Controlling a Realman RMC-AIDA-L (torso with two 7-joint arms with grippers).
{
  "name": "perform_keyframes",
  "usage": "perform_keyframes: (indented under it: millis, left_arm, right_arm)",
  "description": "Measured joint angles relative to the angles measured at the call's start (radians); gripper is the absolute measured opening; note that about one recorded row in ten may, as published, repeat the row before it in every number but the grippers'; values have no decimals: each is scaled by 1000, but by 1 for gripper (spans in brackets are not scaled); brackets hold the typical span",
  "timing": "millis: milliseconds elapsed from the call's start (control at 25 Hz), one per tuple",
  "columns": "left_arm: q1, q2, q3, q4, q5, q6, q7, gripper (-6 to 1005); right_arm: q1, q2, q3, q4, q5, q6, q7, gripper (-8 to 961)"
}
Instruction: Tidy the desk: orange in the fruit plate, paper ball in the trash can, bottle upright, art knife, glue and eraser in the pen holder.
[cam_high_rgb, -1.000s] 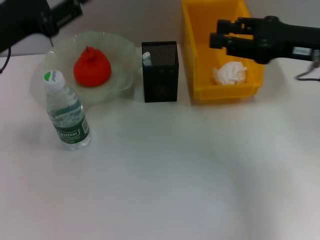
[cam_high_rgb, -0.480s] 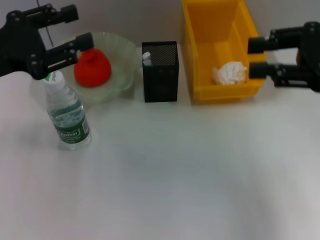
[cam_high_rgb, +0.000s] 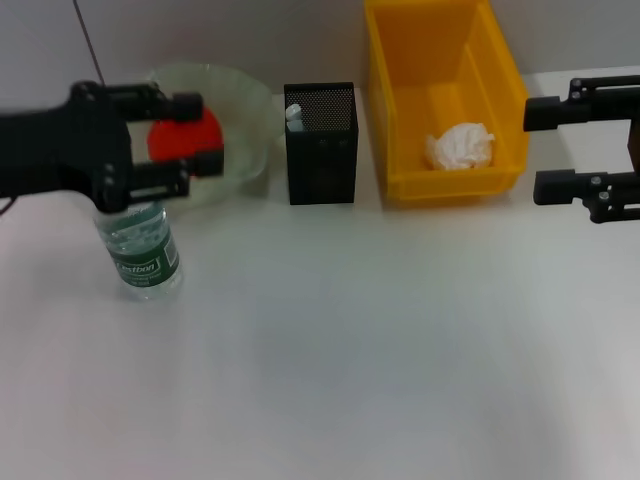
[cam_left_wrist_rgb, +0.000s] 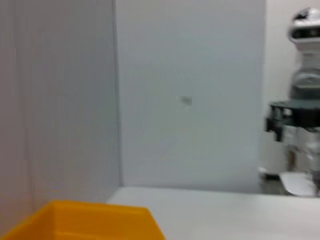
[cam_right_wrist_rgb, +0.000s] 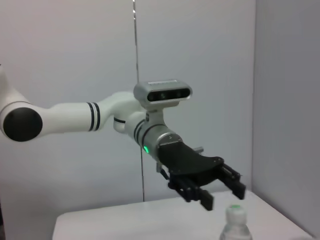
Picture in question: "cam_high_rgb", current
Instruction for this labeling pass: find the yellow plastic bin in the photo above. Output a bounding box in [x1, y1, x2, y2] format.
[363, 0, 531, 209]

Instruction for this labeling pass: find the wavy green glass fruit plate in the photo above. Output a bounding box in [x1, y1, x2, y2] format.
[144, 62, 281, 207]

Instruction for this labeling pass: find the black mesh pen holder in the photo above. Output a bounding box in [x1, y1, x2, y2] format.
[283, 82, 361, 206]

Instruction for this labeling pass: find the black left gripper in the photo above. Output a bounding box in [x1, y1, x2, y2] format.
[0, 81, 226, 215]

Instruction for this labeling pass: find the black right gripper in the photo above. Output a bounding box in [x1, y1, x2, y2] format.
[522, 75, 640, 225]

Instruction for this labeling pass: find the grey marker pen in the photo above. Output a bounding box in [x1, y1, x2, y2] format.
[284, 102, 304, 133]

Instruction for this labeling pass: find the white paper ball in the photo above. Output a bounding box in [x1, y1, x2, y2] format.
[424, 121, 497, 172]

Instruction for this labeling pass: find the red tomato-shaped toy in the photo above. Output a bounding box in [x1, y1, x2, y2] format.
[147, 106, 225, 164]

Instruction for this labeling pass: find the clear green-label water bottle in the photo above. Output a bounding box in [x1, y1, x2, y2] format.
[94, 203, 184, 302]

